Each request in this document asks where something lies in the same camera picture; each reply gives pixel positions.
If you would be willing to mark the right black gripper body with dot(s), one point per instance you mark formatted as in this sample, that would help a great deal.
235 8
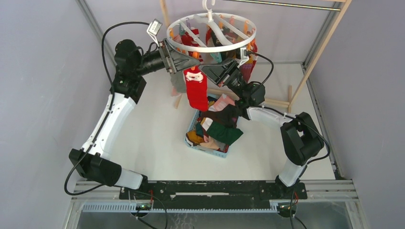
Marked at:
231 69

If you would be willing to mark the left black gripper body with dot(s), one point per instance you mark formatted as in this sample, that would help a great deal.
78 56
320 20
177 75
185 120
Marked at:
169 63

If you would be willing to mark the grey beige striped sock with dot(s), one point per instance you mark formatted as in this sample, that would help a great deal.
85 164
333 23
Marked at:
177 81

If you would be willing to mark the red santa sock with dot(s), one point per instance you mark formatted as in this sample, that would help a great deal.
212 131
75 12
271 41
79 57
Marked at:
196 88

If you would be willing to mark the dark green sock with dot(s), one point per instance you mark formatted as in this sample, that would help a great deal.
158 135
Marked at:
226 135

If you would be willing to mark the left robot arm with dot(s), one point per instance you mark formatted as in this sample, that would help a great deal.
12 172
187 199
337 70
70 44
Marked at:
93 160

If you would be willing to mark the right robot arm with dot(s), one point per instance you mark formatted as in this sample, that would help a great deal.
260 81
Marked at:
301 140

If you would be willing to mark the white round clip hanger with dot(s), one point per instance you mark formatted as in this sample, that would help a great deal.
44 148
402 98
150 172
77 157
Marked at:
215 32

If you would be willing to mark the red white hanging sock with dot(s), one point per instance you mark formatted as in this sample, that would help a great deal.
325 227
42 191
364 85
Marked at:
186 39

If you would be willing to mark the pink patterned hanging sock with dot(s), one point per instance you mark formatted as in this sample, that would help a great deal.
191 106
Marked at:
174 92

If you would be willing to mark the dark brown sock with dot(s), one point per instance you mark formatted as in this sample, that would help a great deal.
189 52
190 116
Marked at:
227 117

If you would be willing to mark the blue plastic laundry basket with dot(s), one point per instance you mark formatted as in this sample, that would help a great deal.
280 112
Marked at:
197 137

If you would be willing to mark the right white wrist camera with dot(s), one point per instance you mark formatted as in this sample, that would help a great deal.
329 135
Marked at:
242 56

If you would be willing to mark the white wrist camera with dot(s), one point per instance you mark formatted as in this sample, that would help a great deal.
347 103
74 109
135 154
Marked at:
153 30
242 56

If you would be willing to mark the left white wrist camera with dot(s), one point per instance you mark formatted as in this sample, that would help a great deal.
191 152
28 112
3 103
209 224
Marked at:
153 30

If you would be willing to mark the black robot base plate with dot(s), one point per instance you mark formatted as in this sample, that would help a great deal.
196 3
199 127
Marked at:
214 195

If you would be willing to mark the wooden drying rack frame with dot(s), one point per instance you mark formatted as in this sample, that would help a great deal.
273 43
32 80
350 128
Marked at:
293 31

